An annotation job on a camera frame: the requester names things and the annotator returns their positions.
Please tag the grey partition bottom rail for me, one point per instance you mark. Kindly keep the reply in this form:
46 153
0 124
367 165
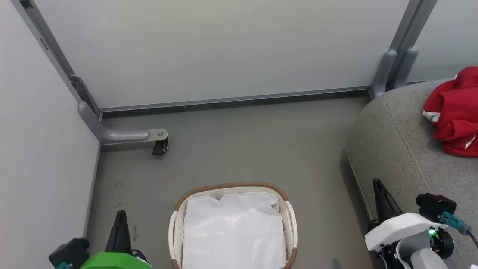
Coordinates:
235 99

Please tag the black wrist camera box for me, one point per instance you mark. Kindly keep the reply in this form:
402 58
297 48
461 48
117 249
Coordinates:
437 207
69 252

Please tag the grey partition post with feet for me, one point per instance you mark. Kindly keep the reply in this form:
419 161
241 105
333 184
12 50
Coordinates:
399 56

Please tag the grey partition foot with caster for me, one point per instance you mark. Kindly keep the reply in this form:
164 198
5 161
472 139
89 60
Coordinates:
119 134

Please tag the white basket liner cloth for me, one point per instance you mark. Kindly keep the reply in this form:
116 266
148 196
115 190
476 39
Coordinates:
235 231

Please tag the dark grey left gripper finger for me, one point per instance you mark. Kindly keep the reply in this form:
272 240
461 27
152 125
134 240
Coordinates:
119 233

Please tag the red clothing item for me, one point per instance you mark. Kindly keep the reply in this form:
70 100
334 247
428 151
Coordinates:
455 112

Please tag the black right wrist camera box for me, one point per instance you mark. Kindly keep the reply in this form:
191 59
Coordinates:
437 207

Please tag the grey fabric sofa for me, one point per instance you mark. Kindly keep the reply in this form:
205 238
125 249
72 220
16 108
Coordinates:
396 149

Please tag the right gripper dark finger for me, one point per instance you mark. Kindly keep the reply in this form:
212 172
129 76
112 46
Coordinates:
384 201

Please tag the grey slanted partition post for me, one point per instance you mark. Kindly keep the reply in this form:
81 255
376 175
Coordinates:
56 56

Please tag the white laundry basket brown rim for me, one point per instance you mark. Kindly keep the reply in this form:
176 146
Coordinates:
175 228

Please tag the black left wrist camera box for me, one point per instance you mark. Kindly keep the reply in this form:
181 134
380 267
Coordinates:
69 252

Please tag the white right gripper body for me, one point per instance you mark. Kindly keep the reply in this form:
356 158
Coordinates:
399 228

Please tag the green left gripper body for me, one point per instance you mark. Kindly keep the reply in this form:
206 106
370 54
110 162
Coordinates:
112 261

